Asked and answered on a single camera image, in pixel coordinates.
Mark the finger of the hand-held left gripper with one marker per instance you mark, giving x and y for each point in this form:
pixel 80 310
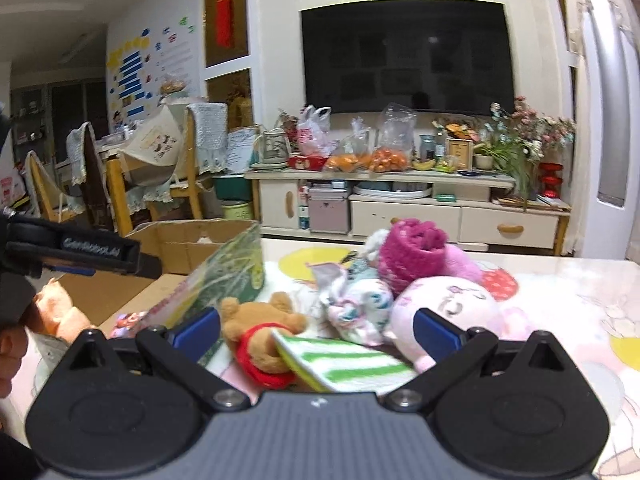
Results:
pixel 90 251

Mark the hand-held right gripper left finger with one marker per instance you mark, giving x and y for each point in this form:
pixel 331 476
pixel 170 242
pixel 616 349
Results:
pixel 197 331

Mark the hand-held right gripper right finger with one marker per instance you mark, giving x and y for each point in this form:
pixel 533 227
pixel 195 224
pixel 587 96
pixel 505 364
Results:
pixel 437 332

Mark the pink knitted hat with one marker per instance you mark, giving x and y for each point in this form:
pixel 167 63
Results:
pixel 465 266

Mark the brown cardboard box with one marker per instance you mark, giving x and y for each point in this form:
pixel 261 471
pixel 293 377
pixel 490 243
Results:
pixel 175 242

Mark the person's left hand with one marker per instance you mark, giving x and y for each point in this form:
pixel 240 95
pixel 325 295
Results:
pixel 9 365

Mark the pink round plush toy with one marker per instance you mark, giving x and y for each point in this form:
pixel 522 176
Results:
pixel 450 305

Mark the orange plush toy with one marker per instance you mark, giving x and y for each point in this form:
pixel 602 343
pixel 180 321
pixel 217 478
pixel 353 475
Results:
pixel 57 310

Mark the brown bear plush toy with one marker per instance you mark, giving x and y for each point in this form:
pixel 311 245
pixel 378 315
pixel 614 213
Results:
pixel 255 327

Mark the wooden dining table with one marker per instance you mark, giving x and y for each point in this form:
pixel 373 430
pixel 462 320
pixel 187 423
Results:
pixel 120 195

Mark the green printed plastic bag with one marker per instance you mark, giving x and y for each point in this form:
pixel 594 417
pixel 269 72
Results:
pixel 227 270

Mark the small pink patterned toy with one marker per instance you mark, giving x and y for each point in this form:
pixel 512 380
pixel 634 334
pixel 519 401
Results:
pixel 127 322

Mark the dark wooden chair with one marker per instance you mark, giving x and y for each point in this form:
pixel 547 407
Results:
pixel 92 175

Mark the light wooden chair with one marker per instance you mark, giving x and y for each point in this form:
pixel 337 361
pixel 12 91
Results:
pixel 45 185

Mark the magenta knitted hat with pompom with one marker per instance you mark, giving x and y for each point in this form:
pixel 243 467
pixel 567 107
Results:
pixel 410 255

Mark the white printed baby cloth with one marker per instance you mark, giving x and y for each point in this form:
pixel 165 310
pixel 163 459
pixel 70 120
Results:
pixel 360 305

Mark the green striped white towel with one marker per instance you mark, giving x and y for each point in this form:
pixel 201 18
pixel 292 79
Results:
pixel 345 365

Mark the cream television cabinet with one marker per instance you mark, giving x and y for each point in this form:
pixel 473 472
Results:
pixel 400 215

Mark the beige printed tote bag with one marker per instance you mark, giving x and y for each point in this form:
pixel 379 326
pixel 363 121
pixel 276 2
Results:
pixel 152 142

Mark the light green bucket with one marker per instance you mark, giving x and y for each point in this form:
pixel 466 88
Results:
pixel 236 211

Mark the cartoon printed tablecloth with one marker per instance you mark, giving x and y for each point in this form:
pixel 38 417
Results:
pixel 560 300

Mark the small green box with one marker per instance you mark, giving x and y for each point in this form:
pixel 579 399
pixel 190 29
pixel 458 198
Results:
pixel 444 198

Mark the dark display cabinet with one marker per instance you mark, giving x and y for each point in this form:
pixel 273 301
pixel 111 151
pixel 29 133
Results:
pixel 60 115

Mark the dark green storage bin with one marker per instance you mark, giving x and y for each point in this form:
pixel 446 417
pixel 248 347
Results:
pixel 231 187

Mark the white oval tray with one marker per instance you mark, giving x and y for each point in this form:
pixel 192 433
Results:
pixel 392 191

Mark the pink storage box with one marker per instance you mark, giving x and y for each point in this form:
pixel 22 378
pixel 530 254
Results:
pixel 328 214

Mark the milk carton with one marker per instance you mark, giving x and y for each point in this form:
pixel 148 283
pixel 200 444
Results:
pixel 304 210

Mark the yellow bananas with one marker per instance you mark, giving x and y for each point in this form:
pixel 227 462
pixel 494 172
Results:
pixel 424 164

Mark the wooden framed picture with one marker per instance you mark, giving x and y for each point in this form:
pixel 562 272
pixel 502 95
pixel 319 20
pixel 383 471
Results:
pixel 459 154

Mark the white printed paper bag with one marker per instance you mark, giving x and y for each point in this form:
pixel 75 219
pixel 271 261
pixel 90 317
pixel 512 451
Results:
pixel 242 150

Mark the large clear bag of oranges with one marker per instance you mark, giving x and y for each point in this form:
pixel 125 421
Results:
pixel 392 155

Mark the glass jar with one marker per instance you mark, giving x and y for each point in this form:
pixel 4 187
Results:
pixel 426 149

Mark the bag of bread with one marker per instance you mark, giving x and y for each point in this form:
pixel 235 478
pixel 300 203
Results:
pixel 173 85

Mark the red candle holder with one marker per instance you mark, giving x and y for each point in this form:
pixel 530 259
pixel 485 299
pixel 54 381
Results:
pixel 550 180

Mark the small clear bag of oranges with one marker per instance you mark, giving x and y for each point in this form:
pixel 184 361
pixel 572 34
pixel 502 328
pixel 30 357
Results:
pixel 347 160

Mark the red snack packet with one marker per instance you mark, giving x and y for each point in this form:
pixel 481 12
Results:
pixel 306 161

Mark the orange flower arrangement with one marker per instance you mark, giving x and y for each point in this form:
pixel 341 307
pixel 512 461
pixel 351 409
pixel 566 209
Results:
pixel 457 130

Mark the dried red flowers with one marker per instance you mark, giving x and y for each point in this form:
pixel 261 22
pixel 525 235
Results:
pixel 289 121

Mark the white plastic bag red print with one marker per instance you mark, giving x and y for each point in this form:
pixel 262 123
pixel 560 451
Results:
pixel 315 132

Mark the black flat television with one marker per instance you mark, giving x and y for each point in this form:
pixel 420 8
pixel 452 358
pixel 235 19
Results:
pixel 407 55

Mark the white standing air conditioner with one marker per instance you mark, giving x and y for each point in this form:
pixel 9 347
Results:
pixel 610 110

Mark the wall sticker chart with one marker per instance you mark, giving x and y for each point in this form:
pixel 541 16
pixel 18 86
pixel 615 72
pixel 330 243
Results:
pixel 150 60

